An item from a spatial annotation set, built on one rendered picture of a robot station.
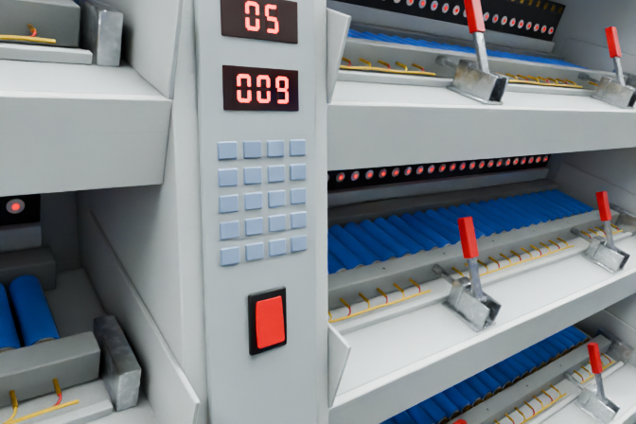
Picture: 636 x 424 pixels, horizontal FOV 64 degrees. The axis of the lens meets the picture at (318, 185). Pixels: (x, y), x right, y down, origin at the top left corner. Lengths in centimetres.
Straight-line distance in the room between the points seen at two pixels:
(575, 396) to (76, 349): 61
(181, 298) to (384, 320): 21
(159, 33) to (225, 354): 16
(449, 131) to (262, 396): 23
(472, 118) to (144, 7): 25
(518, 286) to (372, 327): 20
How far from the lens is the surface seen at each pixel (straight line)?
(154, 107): 25
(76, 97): 24
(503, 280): 56
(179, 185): 26
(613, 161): 86
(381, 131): 34
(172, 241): 27
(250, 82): 27
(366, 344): 40
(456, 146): 41
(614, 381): 85
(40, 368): 33
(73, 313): 39
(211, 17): 26
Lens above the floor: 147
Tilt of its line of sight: 7 degrees down
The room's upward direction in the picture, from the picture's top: straight up
